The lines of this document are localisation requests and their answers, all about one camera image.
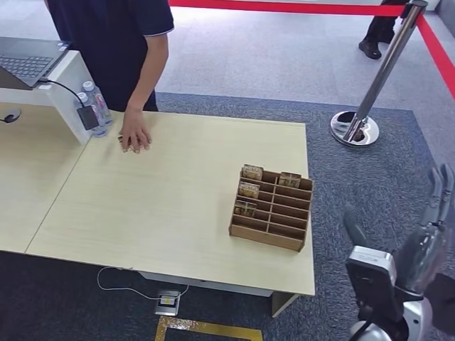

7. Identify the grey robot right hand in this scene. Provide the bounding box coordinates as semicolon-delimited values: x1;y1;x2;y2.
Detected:
343;162;455;296

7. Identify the person's left hand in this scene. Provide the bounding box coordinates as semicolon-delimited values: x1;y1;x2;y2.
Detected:
119;107;153;154

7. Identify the wooden slotted card holder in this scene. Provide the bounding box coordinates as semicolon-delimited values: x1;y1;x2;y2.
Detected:
228;164;314;253

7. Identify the person standing behind barrier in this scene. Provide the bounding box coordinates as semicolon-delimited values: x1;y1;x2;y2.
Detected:
358;0;410;61

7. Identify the clear plastic water bottle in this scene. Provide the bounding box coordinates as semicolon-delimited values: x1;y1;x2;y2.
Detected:
82;80;114;128
76;92;108;139

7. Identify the black power adapter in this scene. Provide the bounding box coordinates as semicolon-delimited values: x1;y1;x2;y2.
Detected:
76;105;100;132

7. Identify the white desk riser shelf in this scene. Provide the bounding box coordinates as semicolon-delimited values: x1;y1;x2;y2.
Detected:
0;50;94;146

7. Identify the dark grey laptop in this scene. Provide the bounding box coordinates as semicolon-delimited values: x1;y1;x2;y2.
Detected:
0;36;72;90

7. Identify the black round desk grommet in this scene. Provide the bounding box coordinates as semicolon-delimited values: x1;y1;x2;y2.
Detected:
0;108;21;125

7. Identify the metal floor socket box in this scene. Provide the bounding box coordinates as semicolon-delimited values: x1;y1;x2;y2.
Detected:
154;291;181;317

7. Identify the short red barrier belt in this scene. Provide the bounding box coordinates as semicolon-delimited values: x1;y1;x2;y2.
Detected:
415;12;455;101

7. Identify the long red barrier belt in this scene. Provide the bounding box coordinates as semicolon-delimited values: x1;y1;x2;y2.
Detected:
168;0;406;18

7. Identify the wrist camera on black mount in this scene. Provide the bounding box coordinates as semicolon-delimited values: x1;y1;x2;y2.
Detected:
345;246;404;323

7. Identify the black laptop power cable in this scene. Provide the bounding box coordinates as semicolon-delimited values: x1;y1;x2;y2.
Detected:
36;77;85;108

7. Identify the thin white floor cable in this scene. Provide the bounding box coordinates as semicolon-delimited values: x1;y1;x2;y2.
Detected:
97;266;190;302

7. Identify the white desk frame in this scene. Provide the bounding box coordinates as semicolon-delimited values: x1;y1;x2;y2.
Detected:
138;271;300;319

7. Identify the chrome stanchion post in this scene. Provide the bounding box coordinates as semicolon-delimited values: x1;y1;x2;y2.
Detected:
330;0;429;148

